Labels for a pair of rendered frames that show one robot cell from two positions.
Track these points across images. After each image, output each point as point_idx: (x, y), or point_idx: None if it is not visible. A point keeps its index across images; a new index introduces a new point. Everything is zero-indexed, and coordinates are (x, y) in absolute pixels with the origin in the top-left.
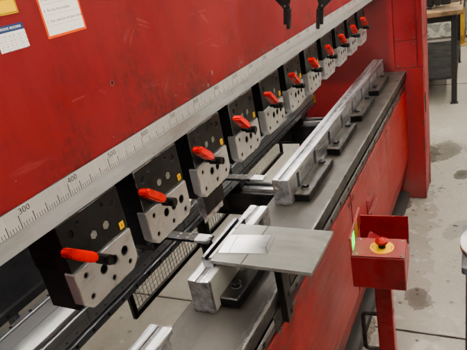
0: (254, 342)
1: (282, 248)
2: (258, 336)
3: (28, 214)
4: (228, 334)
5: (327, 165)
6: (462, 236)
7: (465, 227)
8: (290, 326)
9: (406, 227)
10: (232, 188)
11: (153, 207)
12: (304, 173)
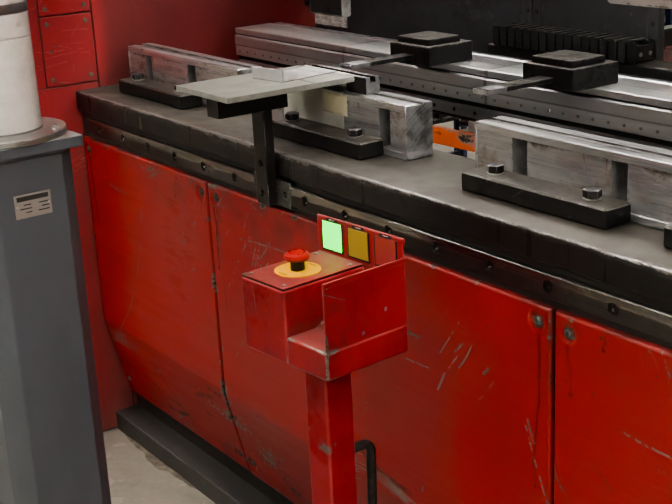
0: (220, 149)
1: (248, 82)
2: (227, 152)
3: None
4: (239, 128)
5: (572, 201)
6: (62, 121)
7: (75, 134)
8: (282, 234)
9: (325, 311)
10: None
11: None
12: (552, 174)
